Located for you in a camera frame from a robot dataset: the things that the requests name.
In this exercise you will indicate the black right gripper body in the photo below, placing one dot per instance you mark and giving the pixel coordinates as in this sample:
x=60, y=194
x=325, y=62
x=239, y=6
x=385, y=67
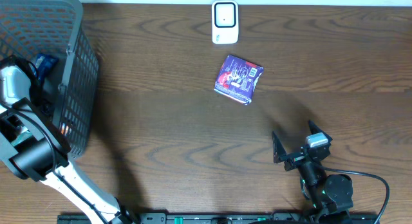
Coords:
x=297, y=157

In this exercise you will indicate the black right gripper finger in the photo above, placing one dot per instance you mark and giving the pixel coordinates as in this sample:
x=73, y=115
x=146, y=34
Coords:
x=314, y=129
x=279, y=150

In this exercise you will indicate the purple snack package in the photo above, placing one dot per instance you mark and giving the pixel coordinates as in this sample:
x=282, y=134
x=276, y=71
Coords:
x=237, y=79

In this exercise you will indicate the blue snack bar wrapper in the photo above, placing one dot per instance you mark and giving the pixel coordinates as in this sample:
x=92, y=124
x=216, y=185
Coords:
x=44, y=64

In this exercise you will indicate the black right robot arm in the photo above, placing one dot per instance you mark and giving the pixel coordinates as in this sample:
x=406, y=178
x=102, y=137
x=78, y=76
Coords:
x=331, y=195

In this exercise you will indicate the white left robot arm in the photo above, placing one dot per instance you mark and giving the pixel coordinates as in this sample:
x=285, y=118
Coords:
x=33, y=148

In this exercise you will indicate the white barcode scanner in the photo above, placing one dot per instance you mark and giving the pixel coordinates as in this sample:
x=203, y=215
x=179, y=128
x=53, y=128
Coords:
x=225, y=22

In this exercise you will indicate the grey plastic mesh basket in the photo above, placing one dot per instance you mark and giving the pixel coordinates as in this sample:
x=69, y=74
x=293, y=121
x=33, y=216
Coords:
x=49, y=34

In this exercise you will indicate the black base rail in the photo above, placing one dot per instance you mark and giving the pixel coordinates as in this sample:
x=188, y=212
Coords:
x=277, y=217

